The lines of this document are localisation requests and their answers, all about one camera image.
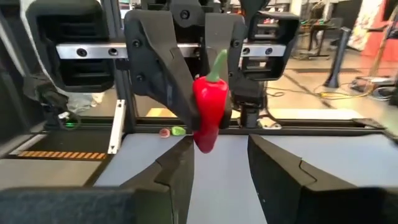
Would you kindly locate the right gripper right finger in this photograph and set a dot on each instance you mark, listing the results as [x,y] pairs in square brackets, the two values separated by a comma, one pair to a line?
[280,186]

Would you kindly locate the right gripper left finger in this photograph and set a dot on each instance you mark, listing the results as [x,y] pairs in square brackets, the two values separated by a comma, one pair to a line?
[168,186]

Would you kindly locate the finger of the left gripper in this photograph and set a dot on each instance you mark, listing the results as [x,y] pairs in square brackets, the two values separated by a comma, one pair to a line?
[236,37]
[155,62]

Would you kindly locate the red cap toy mushroom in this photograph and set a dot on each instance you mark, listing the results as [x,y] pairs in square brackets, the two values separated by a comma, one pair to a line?
[164,132]

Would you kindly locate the green toy pepper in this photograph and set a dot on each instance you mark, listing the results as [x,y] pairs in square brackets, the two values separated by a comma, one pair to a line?
[178,131]

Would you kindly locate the red toy chilli pepper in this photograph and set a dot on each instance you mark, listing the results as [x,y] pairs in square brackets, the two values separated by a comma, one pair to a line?
[210,102]

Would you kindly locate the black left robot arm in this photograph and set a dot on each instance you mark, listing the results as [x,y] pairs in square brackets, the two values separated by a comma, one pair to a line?
[245,102]

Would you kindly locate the orange black striped tape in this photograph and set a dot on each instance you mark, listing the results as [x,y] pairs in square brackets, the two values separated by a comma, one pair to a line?
[62,154]

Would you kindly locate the red partition panel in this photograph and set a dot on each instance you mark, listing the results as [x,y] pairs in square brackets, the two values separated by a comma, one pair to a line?
[379,46]

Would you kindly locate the silver metal bracket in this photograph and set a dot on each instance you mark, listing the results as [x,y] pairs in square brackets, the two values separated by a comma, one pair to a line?
[117,130]

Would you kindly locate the black floor post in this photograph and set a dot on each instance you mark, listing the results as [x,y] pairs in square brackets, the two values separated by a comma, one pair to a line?
[337,56]

